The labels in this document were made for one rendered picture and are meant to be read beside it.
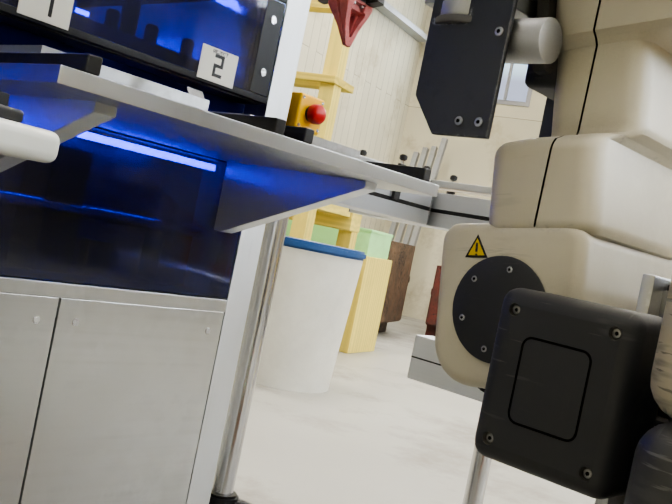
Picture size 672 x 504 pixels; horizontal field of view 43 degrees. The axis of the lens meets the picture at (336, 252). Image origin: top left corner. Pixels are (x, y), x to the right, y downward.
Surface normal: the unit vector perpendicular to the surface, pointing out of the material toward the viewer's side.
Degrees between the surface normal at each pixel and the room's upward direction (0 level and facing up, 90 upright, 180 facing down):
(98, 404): 90
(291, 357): 94
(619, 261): 82
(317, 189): 90
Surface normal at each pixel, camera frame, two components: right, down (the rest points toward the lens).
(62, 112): -0.65, -0.12
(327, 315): 0.57, 0.20
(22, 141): 0.81, 0.18
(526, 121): -0.47, -0.08
